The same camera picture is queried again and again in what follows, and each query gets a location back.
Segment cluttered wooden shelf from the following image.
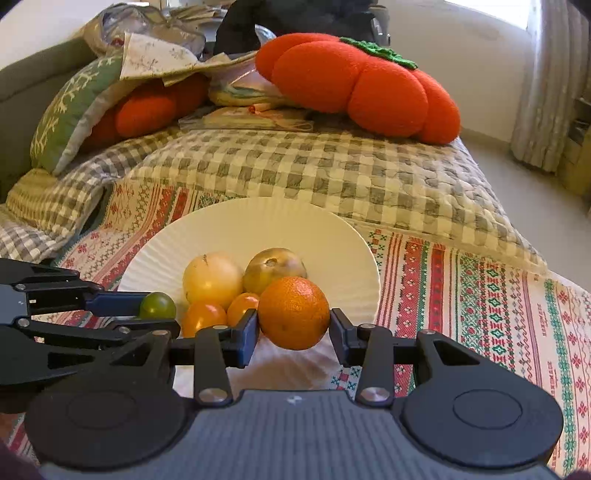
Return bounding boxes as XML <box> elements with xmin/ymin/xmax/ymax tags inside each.
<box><xmin>561</xmin><ymin>92</ymin><xmax>591</xmax><ymax>195</ymax></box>

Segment large yellow round fruit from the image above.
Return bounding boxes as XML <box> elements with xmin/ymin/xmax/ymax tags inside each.
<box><xmin>183</xmin><ymin>252</ymin><xmax>245</xmax><ymax>309</ymax></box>

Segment plastic bag with items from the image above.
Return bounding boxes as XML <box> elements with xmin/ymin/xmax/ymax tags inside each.
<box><xmin>178</xmin><ymin>60</ymin><xmax>315</xmax><ymax>134</ymax></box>

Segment patterned beige curtain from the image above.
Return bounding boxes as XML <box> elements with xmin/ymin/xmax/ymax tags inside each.
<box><xmin>510</xmin><ymin>0</ymin><xmax>591</xmax><ymax>174</ymax></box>

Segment white ribbed plate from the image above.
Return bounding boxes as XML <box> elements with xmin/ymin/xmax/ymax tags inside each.
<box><xmin>117</xmin><ymin>198</ymin><xmax>382</xmax><ymax>391</ymax></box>

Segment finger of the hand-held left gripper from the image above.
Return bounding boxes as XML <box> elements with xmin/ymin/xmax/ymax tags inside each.
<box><xmin>0</xmin><ymin>316</ymin><xmax>182</xmax><ymax>388</ymax></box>
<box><xmin>0</xmin><ymin>258</ymin><xmax>151</xmax><ymax>324</ymax></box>

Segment beige floral cloth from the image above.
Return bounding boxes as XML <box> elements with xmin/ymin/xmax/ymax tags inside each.
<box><xmin>85</xmin><ymin>4</ymin><xmax>259</xmax><ymax>86</ymax></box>

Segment grey-green sofa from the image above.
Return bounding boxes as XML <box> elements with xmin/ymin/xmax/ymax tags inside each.
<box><xmin>0</xmin><ymin>34</ymin><xmax>100</xmax><ymax>204</ymax></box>

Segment striped embroidered tablecloth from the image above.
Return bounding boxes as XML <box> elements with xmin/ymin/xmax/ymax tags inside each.
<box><xmin>0</xmin><ymin>178</ymin><xmax>591</xmax><ymax>478</ymax></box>

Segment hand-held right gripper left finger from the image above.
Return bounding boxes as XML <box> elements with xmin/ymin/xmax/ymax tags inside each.
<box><xmin>99</xmin><ymin>308</ymin><xmax>262</xmax><ymax>408</ymax></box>

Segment large orange pumpkin cushion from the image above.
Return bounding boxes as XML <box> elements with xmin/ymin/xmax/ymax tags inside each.
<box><xmin>255</xmin><ymin>32</ymin><xmax>462</xmax><ymax>146</ymax></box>

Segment bright green tomato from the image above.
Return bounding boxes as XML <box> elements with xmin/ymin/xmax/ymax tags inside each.
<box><xmin>139</xmin><ymin>292</ymin><xmax>177</xmax><ymax>320</ymax></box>

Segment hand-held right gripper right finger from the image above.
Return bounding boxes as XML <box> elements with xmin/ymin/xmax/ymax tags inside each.
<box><xmin>329</xmin><ymin>308</ymin><xmax>483</xmax><ymax>408</ymax></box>

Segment orange mandarin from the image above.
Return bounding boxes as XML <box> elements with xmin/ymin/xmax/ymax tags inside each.
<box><xmin>257</xmin><ymin>276</ymin><xmax>331</xmax><ymax>352</ymax></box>

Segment large olive brown fruit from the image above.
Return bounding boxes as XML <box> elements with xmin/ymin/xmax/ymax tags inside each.
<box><xmin>243</xmin><ymin>248</ymin><xmax>308</xmax><ymax>296</ymax></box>

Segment green embroidered pillow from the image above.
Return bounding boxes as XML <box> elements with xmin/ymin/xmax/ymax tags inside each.
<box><xmin>30</xmin><ymin>53</ymin><xmax>127</xmax><ymax>176</ymax></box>

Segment black bag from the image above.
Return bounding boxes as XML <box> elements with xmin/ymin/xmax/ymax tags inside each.
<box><xmin>213</xmin><ymin>0</ymin><xmax>391</xmax><ymax>56</ymax></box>

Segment small orange pumpkin cushion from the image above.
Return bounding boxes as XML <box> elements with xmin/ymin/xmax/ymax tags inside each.
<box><xmin>83</xmin><ymin>74</ymin><xmax>208</xmax><ymax>148</ymax></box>

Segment small orange tomato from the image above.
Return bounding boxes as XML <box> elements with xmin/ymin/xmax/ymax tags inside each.
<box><xmin>183</xmin><ymin>302</ymin><xmax>228</xmax><ymax>337</ymax></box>
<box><xmin>226</xmin><ymin>292</ymin><xmax>260</xmax><ymax>326</ymax></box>

